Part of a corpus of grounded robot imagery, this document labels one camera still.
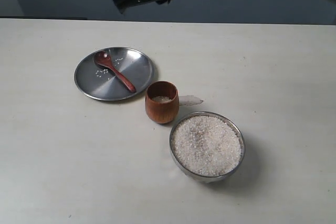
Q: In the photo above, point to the dark red wooden spoon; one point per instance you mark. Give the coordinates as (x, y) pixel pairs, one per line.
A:
(115, 72)

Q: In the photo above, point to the round steel plate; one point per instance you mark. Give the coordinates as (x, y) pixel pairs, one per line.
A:
(101, 83)

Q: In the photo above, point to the steel bowl of rice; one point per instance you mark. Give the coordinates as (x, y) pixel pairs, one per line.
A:
(206, 146)

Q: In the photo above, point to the brown wooden cup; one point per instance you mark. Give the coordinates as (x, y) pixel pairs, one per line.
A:
(162, 112)

